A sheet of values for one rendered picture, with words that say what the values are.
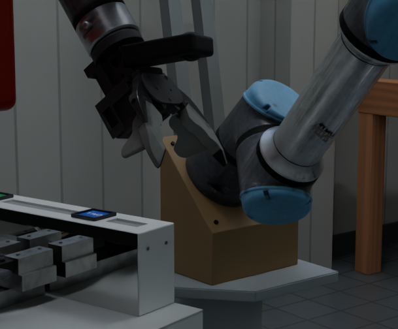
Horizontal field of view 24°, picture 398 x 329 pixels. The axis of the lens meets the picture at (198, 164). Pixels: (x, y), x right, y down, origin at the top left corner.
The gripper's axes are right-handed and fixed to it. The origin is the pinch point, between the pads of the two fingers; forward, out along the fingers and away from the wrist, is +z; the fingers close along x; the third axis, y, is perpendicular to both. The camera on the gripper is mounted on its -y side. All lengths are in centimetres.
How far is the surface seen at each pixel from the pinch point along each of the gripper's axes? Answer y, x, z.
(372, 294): 124, -309, -8
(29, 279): 49, -19, -9
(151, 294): 35.4, -28.3, 2.5
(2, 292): 53, -16, -10
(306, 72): 90, -298, -108
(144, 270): 32.8, -26.1, -0.8
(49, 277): 49, -23, -9
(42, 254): 47, -22, -13
